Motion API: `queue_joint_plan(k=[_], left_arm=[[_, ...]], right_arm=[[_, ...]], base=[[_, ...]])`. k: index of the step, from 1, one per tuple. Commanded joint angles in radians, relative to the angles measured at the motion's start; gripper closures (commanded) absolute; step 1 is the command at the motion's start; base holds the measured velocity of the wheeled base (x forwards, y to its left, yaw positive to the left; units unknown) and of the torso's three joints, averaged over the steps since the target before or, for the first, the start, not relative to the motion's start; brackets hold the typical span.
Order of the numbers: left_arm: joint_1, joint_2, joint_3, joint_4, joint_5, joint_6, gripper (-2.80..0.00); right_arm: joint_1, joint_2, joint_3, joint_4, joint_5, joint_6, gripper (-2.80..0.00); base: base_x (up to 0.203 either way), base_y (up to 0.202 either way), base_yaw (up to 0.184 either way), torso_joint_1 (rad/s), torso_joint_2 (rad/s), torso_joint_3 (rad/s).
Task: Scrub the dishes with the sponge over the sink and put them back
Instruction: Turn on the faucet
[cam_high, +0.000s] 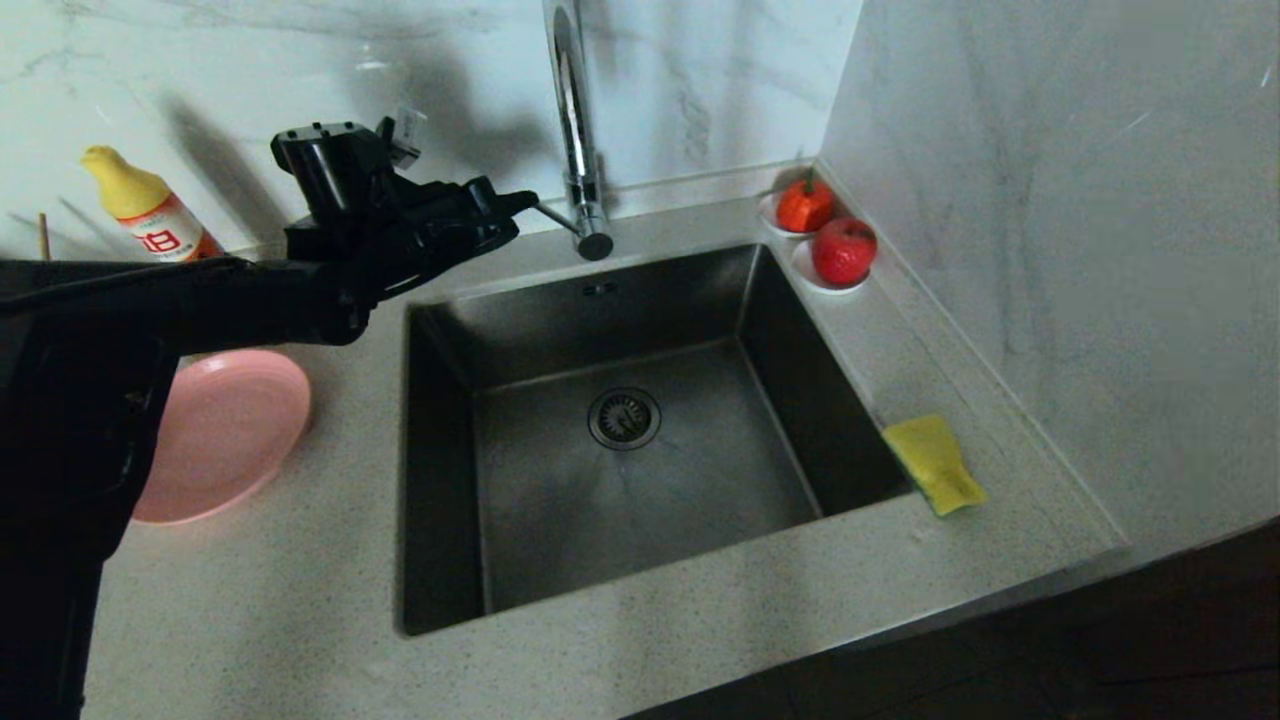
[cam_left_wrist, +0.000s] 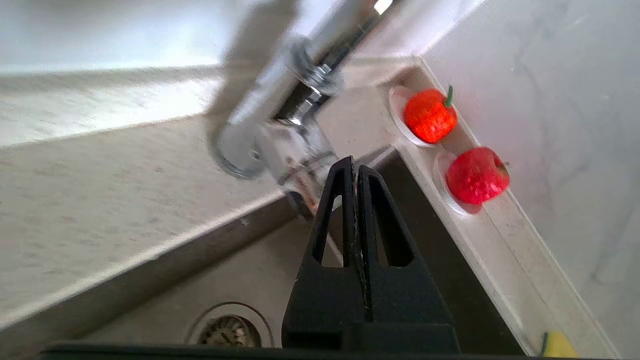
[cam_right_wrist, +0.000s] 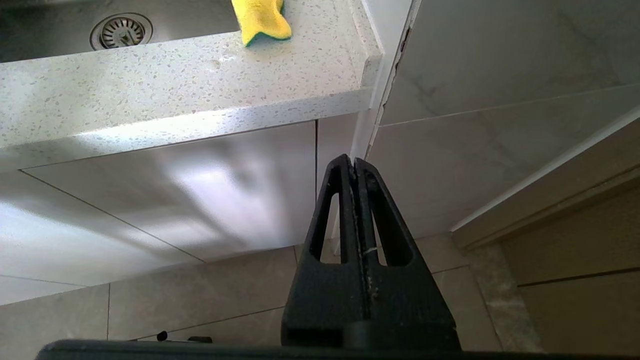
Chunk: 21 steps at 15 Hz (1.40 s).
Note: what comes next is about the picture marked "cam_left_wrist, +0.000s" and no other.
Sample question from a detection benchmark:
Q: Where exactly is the yellow green sponge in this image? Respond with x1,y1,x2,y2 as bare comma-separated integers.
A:
540,330,581,359

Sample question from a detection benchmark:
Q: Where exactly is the metal sink drain strainer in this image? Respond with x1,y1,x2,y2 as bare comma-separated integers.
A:
187,301,274,349

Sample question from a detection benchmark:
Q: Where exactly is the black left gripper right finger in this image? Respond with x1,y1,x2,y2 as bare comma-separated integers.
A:
358,165,460,351

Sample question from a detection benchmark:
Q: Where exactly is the chrome faucet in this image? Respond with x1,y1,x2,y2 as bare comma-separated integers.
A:
207,0,401,221

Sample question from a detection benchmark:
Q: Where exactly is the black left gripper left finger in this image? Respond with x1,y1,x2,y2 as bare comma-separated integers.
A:
281,156,370,348

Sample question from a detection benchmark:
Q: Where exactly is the stainless steel sink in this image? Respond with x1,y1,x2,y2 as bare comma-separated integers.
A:
0,146,528,360

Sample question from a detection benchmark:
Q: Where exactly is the red apple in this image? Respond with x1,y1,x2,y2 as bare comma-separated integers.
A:
446,146,511,206

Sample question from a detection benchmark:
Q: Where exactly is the orange-red tomato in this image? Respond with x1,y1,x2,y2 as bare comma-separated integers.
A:
403,85,458,145

